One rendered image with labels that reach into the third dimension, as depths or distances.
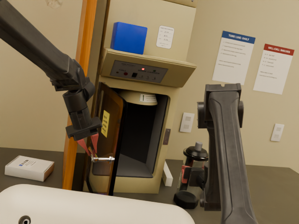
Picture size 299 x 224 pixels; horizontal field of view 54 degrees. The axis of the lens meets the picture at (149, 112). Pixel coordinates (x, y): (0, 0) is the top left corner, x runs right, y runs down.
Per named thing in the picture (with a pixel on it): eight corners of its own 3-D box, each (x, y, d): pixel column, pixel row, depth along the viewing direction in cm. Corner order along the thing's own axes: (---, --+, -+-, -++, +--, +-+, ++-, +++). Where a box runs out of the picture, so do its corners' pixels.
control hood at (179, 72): (98, 74, 106) (103, 46, 104) (180, 86, 116) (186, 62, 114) (102, 79, 96) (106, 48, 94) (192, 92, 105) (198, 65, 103)
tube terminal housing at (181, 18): (79, 164, 140) (103, -4, 123) (144, 168, 149) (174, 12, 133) (82, 191, 117) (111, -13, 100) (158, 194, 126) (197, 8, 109)
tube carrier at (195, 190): (169, 193, 126) (179, 146, 121) (192, 193, 129) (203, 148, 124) (178, 207, 116) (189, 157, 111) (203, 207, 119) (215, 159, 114)
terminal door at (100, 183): (87, 182, 115) (102, 81, 106) (105, 230, 87) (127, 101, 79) (85, 182, 114) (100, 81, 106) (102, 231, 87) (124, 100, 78)
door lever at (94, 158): (103, 152, 94) (104, 145, 94) (110, 165, 86) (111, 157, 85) (86, 152, 92) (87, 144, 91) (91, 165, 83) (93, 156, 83)
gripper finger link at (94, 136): (78, 153, 92) (69, 127, 89) (100, 145, 94) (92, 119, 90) (82, 163, 86) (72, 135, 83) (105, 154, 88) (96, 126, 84)
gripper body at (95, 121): (66, 132, 89) (58, 110, 86) (99, 121, 91) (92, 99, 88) (69, 140, 83) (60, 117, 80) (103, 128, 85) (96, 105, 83)
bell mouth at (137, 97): (113, 93, 129) (115, 80, 128) (151, 98, 134) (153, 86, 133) (119, 102, 112) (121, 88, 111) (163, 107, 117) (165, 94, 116)
